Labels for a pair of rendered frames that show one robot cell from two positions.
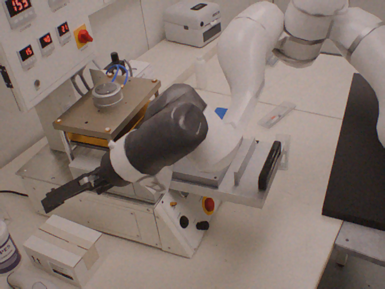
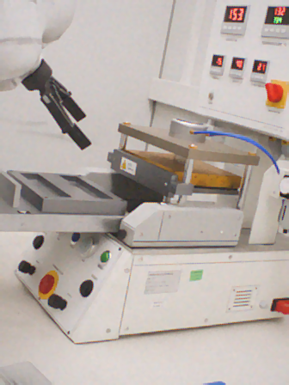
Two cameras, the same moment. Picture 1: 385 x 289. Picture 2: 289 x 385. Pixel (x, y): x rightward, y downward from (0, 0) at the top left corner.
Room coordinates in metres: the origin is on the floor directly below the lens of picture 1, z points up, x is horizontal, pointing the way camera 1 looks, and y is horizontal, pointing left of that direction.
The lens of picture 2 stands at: (1.51, -0.87, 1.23)
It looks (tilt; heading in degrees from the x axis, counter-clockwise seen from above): 12 degrees down; 119
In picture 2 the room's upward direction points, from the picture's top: 11 degrees clockwise
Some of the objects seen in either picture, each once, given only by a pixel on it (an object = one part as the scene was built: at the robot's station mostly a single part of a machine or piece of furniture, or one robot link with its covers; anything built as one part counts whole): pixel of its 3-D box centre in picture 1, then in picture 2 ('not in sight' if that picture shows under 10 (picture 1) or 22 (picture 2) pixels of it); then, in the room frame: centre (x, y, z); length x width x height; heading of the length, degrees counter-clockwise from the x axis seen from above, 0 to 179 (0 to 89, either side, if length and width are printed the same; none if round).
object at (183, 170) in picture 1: (201, 153); (64, 191); (0.88, -0.02, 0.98); 0.20 x 0.17 x 0.03; 152
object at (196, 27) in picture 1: (193, 22); not in sight; (2.09, -0.08, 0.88); 0.25 x 0.20 x 0.17; 48
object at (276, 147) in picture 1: (270, 163); not in sight; (0.80, -0.19, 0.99); 0.15 x 0.02 x 0.04; 152
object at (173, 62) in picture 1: (162, 67); not in sight; (1.84, 0.10, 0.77); 0.84 x 0.30 x 0.04; 144
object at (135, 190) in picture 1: (115, 178); (114, 186); (0.85, 0.21, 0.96); 0.25 x 0.05 x 0.07; 62
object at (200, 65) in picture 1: (200, 71); not in sight; (1.65, -0.08, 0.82); 0.05 x 0.05 x 0.14
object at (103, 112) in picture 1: (105, 103); (200, 154); (1.04, 0.23, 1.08); 0.31 x 0.24 x 0.13; 152
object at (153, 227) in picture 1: (133, 172); (162, 264); (1.01, 0.19, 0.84); 0.53 x 0.37 x 0.17; 62
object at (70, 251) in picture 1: (66, 249); not in sight; (0.78, 0.38, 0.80); 0.19 x 0.13 x 0.09; 54
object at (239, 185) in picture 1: (219, 159); (39, 196); (0.86, -0.06, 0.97); 0.30 x 0.22 x 0.08; 62
